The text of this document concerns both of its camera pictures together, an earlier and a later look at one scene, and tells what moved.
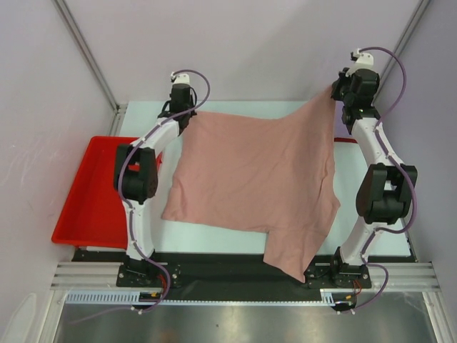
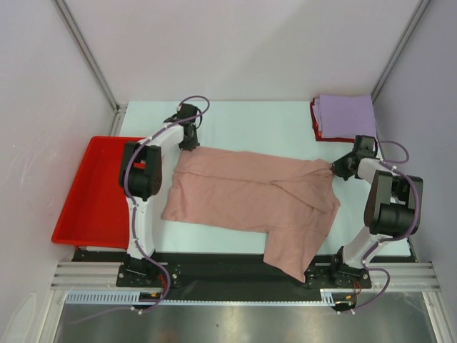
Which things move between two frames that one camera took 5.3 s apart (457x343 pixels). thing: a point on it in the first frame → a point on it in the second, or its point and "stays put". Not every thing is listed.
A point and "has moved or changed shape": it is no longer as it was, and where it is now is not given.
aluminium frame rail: (104, 276) stays put
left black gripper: (191, 101) → (191, 146)
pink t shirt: (260, 174) has moved or changed shape
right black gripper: (338, 91) → (343, 168)
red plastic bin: (94, 214) stays put
